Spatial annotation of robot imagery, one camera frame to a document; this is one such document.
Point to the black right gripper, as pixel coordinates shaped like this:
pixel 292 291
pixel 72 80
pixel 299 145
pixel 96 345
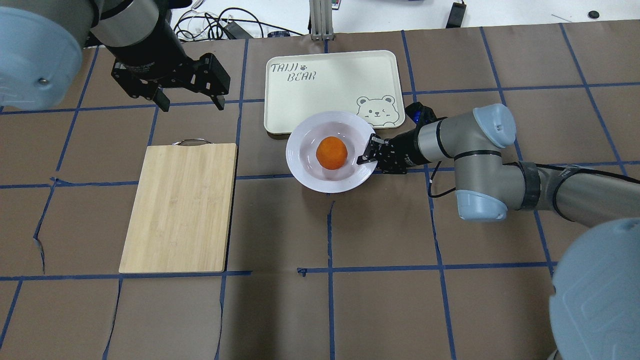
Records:
pixel 404 151

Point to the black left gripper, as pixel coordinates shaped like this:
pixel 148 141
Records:
pixel 141 64

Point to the orange fruit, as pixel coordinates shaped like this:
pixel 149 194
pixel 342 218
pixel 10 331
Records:
pixel 331 153

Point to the white round plate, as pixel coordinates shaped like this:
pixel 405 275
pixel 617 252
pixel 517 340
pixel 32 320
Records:
pixel 303 142

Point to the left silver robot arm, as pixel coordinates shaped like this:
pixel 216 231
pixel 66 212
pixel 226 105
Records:
pixel 41 43

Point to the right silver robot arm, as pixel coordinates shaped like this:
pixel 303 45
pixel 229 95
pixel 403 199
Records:
pixel 594 309

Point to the cream bear tray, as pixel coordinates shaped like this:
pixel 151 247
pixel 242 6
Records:
pixel 364 83

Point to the wooden cutting board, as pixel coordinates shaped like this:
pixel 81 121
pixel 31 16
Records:
pixel 181 216

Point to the black power adapter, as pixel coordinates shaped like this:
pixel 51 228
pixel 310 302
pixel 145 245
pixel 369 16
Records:
pixel 456 15

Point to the aluminium frame post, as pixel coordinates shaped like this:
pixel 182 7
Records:
pixel 321 20

